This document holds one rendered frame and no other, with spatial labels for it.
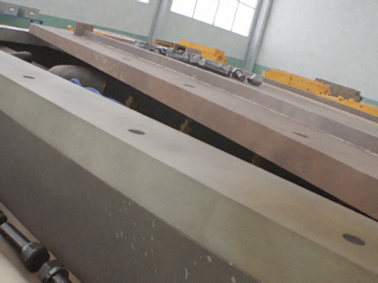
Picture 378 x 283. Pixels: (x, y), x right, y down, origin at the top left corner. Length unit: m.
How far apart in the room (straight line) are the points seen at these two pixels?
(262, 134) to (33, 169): 0.18
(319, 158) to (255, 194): 0.07
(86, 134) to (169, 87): 0.15
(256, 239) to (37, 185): 0.19
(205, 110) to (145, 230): 0.15
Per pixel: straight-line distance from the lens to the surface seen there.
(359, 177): 0.25
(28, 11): 9.44
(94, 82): 0.70
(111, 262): 0.27
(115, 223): 0.26
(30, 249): 0.30
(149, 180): 0.23
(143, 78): 0.45
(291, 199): 0.23
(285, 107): 0.39
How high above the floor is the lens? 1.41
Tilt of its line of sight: 14 degrees down
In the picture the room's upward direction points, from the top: 15 degrees clockwise
